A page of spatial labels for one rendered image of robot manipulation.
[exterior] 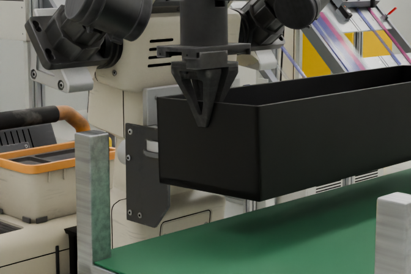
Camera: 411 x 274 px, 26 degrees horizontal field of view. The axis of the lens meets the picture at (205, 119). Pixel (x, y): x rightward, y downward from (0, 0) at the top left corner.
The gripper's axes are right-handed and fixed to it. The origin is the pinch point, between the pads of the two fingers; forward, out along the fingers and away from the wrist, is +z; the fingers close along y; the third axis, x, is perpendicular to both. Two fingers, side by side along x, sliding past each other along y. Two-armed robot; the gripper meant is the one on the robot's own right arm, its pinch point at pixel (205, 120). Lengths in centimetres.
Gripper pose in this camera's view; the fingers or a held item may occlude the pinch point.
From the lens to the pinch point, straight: 107.9
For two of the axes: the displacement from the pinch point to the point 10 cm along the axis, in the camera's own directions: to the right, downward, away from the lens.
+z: 0.1, 9.9, 1.4
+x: -7.1, -0.9, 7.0
